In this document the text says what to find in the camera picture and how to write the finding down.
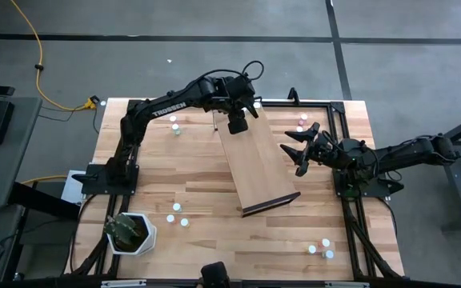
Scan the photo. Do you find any thin black floor cable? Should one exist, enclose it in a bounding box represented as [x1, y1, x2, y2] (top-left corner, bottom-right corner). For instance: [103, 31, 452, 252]
[38, 104, 102, 135]

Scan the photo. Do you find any black floor tape strip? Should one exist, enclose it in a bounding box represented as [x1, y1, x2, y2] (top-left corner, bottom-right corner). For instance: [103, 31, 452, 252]
[0, 31, 461, 45]

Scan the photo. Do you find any silver metal bracket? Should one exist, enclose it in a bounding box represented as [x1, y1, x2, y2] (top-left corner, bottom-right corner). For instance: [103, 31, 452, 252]
[324, 281, 371, 288]
[100, 279, 147, 288]

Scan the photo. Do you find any wooden shelf black metal frame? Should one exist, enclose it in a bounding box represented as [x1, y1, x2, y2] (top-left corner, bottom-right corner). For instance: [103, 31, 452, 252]
[213, 102, 302, 218]

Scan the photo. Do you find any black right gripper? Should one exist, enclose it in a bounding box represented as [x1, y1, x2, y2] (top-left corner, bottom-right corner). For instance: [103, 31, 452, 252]
[280, 122, 326, 178]

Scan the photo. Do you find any black slanted beam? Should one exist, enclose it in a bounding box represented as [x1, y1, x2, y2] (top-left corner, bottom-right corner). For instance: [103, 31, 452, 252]
[8, 182, 82, 221]

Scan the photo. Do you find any yellow floor cable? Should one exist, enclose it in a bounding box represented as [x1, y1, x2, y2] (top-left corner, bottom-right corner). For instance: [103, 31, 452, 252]
[21, 174, 68, 186]

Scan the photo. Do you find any white hexagonal planter pot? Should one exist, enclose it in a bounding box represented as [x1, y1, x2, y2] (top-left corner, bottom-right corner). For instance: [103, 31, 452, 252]
[106, 212, 158, 257]

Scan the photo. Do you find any black rounded object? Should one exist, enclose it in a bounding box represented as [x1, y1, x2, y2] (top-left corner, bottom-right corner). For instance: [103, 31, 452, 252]
[199, 261, 231, 288]

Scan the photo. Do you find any green succulent plant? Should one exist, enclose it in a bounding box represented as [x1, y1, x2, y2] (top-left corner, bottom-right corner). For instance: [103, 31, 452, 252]
[103, 213, 143, 246]

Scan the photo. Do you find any yellow extension cable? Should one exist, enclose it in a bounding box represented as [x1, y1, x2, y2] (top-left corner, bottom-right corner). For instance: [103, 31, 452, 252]
[9, 0, 95, 112]

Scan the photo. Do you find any yellow black power plug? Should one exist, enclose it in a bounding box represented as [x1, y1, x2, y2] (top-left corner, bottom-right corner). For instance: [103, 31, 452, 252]
[82, 94, 101, 111]

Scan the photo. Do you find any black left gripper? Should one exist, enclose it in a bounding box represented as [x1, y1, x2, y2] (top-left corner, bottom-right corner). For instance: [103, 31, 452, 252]
[224, 75, 260, 135]

